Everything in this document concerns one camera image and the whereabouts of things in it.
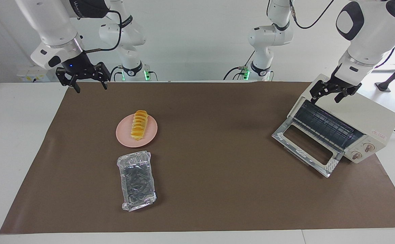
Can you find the beige oven knob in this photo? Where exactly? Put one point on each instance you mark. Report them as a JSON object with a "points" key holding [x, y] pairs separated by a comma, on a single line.
{"points": [[356, 155], [368, 147]]}

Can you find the aluminium foil tray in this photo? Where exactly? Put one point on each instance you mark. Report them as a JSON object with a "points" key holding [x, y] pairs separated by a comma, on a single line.
{"points": [[137, 181]]}

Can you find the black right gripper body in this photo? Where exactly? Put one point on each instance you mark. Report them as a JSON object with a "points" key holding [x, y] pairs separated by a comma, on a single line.
{"points": [[80, 66]]}

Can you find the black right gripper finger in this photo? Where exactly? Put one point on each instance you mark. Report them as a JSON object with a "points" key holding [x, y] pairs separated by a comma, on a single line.
{"points": [[103, 74], [63, 76]]}

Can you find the cream toaster oven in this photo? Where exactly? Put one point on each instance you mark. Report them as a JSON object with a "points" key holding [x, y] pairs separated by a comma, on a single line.
{"points": [[363, 112]]}

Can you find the brown table mat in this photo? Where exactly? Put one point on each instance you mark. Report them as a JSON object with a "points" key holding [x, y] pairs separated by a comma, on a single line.
{"points": [[217, 186]]}

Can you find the sliced yellow bread loaf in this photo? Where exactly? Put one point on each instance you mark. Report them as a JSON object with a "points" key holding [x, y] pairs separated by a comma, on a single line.
{"points": [[139, 125]]}

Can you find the white wall socket box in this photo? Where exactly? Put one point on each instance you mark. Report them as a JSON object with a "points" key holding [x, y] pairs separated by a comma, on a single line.
{"points": [[35, 73]]}

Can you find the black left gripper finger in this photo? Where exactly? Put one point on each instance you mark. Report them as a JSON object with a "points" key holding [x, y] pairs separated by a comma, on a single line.
{"points": [[345, 96], [321, 88]]}

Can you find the black stand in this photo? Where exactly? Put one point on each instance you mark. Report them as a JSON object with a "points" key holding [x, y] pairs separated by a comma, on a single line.
{"points": [[383, 86]]}

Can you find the glass oven door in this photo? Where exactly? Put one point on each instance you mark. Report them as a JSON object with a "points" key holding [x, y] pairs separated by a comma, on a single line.
{"points": [[307, 144]]}

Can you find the pink round plate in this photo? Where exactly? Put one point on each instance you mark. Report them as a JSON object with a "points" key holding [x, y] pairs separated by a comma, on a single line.
{"points": [[124, 132]]}

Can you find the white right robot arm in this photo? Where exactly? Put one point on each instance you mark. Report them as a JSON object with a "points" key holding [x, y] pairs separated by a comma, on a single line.
{"points": [[55, 27]]}

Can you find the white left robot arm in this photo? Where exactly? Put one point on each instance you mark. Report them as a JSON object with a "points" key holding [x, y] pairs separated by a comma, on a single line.
{"points": [[370, 34]]}

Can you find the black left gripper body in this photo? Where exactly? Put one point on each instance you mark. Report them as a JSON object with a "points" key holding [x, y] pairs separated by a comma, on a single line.
{"points": [[343, 84]]}

